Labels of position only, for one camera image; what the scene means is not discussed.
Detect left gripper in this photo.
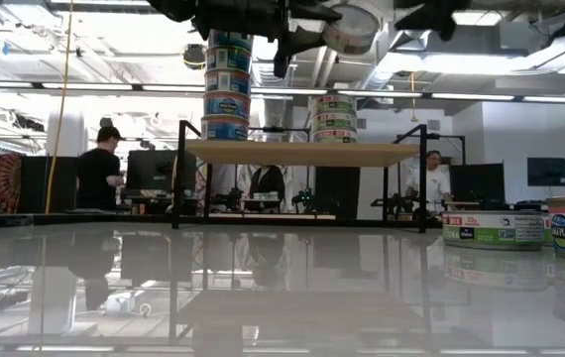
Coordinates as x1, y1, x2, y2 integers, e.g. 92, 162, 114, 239
190, 0, 344, 79

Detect wooden shelf black metal legs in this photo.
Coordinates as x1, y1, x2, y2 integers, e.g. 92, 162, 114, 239
171, 118, 428, 234

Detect black ceiling dome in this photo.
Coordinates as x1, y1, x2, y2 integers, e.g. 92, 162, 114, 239
181, 43, 208, 70

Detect person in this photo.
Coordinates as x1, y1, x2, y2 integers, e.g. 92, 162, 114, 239
404, 149, 453, 204
75, 125, 126, 212
247, 165, 286, 200

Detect tall black panel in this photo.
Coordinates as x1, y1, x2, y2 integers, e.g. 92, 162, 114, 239
314, 166, 362, 219

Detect black computer monitor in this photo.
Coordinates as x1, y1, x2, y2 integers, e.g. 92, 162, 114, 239
449, 162, 506, 204
124, 150, 198, 194

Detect white glossy table sheet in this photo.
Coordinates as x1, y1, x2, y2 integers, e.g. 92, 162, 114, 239
0, 220, 565, 357

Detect black cabinet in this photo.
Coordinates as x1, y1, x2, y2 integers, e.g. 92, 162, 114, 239
19, 156, 79, 214

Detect silver ventilation duct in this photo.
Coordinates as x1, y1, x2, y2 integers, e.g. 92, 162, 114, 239
250, 37, 313, 89

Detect wall-mounted black screen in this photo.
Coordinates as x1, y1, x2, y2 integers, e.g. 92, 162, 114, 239
527, 157, 565, 187

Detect yellow power cable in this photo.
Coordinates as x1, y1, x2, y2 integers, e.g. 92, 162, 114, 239
44, 0, 74, 214

